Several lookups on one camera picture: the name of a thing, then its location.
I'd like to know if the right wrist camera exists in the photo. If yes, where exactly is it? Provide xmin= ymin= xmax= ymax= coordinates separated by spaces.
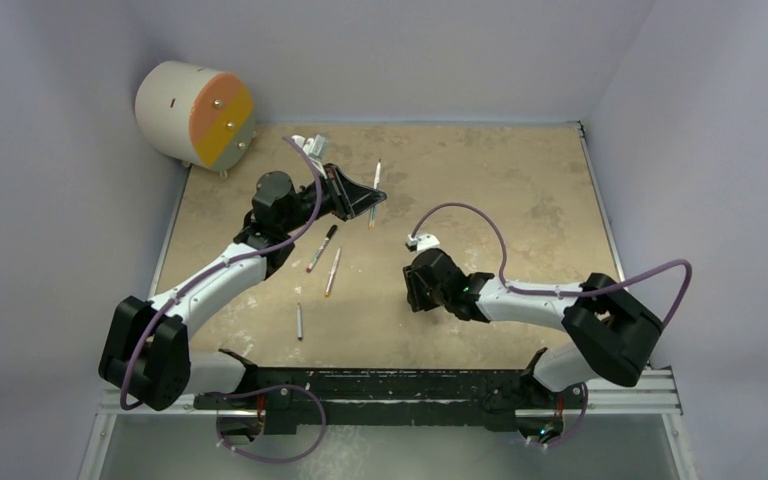
xmin=405 ymin=232 xmax=440 ymax=254

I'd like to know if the black base frame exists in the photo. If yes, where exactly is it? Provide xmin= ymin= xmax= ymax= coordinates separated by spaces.
xmin=194 ymin=363 xmax=587 ymax=442

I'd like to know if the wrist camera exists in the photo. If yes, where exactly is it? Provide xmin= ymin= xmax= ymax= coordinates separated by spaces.
xmin=291 ymin=134 xmax=329 ymax=176
xmin=405 ymin=232 xmax=440 ymax=254

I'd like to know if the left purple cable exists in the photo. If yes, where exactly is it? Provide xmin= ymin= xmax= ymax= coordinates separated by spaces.
xmin=118 ymin=135 xmax=324 ymax=412

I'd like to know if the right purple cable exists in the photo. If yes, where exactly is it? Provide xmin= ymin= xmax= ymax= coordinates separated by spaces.
xmin=409 ymin=201 xmax=694 ymax=333

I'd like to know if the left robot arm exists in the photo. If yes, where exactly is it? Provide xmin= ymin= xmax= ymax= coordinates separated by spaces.
xmin=98 ymin=163 xmax=387 ymax=411

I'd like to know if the white pen orange tip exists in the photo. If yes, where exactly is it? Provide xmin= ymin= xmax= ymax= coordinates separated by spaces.
xmin=367 ymin=158 xmax=383 ymax=231

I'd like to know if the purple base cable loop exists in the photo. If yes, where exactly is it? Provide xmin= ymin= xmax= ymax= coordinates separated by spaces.
xmin=215 ymin=384 xmax=328 ymax=464

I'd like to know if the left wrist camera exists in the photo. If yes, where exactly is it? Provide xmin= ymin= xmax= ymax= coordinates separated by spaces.
xmin=291 ymin=134 xmax=329 ymax=176

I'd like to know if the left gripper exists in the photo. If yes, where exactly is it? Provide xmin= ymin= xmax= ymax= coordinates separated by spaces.
xmin=281 ymin=164 xmax=385 ymax=235

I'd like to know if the round cabinet with coloured drawers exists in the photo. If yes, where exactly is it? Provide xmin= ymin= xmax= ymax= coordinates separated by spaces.
xmin=134 ymin=61 xmax=257 ymax=178

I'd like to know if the white pen black end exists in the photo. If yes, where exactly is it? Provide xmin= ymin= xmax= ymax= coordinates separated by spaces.
xmin=296 ymin=303 xmax=304 ymax=341

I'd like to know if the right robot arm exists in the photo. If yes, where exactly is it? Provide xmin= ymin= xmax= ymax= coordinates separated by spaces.
xmin=402 ymin=248 xmax=664 ymax=407

